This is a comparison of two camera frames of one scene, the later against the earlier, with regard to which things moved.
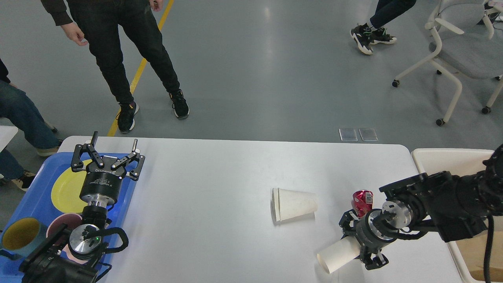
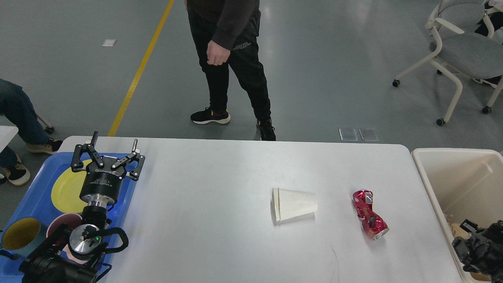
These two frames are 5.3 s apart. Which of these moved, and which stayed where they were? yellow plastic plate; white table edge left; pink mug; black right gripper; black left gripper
Moved: black right gripper
Stayed: yellow plastic plate; white table edge left; black left gripper; pink mug
